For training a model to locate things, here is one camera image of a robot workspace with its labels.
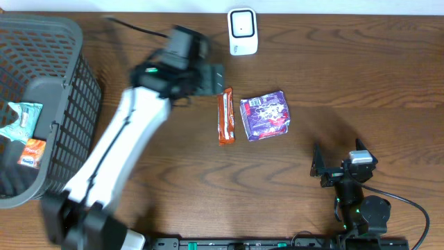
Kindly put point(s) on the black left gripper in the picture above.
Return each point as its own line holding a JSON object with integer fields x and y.
{"x": 213, "y": 80}

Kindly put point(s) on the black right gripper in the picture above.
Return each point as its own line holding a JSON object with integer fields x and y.
{"x": 319, "y": 169}

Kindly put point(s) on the orange snack bar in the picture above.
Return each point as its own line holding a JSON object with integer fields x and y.
{"x": 225, "y": 117}

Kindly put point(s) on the purple snack package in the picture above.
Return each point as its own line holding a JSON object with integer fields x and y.
{"x": 265, "y": 116}

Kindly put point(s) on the teal snack packet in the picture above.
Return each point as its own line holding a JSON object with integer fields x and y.
{"x": 22, "y": 129}

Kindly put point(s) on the small orange white packet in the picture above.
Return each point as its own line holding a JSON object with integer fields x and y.
{"x": 32, "y": 154}

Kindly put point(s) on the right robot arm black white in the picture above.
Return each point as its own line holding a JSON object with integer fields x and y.
{"x": 364, "y": 218}

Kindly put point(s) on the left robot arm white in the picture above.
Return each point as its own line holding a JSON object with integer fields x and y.
{"x": 81, "y": 216}

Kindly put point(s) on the grey plastic mesh basket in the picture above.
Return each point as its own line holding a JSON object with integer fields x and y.
{"x": 42, "y": 62}

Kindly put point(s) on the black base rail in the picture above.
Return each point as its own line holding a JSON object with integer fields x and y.
{"x": 303, "y": 242}

